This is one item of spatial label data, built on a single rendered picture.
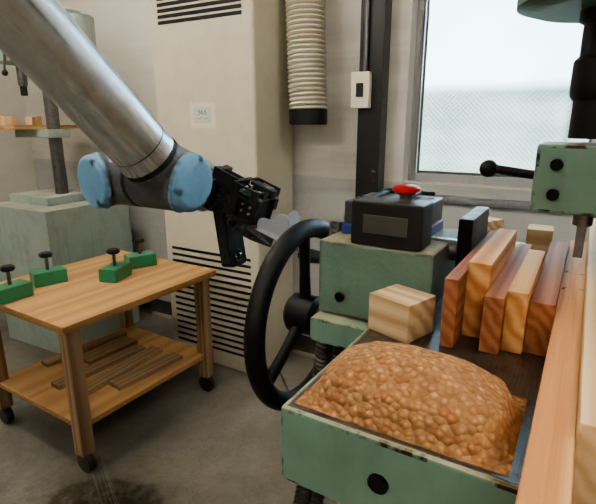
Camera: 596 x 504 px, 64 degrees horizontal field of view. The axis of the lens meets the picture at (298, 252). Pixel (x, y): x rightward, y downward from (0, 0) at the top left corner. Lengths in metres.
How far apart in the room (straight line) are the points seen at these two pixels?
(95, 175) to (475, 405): 0.67
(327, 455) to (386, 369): 0.07
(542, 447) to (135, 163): 0.59
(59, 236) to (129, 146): 1.79
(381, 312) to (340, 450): 0.16
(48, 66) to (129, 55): 2.16
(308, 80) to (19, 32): 1.40
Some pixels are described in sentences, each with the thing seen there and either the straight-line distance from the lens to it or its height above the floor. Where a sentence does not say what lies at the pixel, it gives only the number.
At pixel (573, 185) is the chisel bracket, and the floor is 1.03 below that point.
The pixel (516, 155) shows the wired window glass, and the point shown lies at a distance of 1.93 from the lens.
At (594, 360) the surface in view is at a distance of 0.35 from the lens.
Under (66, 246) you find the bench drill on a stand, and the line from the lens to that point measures 2.48.
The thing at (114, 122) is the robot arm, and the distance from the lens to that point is 0.67.
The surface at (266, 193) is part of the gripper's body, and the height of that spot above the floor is 0.97.
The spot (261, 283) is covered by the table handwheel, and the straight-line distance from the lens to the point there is 0.61.
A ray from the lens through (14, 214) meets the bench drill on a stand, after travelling 2.60.
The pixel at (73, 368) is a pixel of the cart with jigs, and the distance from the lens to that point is 1.61.
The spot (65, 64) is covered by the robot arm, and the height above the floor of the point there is 1.15.
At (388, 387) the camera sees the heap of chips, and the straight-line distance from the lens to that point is 0.33.
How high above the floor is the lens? 1.09
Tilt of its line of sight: 15 degrees down
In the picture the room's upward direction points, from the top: straight up
